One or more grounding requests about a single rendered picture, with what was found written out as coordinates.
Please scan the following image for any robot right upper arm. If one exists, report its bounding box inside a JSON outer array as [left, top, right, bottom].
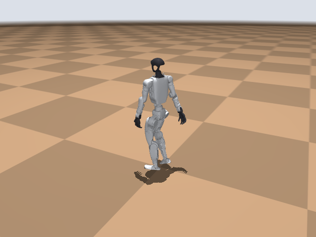
[[167, 76, 176, 98]]

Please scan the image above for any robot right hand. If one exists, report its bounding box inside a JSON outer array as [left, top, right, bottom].
[[178, 107, 186, 124]]

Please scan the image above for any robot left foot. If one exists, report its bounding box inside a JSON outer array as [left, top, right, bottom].
[[144, 164, 160, 170]]

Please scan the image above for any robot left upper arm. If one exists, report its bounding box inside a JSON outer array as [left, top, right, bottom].
[[142, 79, 153, 103]]

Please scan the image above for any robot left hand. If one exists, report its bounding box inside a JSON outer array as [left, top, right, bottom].
[[134, 115, 142, 128]]

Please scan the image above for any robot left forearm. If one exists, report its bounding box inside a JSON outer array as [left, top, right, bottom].
[[135, 97, 145, 118]]

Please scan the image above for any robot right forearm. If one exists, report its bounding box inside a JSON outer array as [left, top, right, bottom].
[[172, 95, 181, 112]]

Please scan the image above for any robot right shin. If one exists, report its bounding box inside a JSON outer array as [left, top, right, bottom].
[[155, 132, 167, 160]]

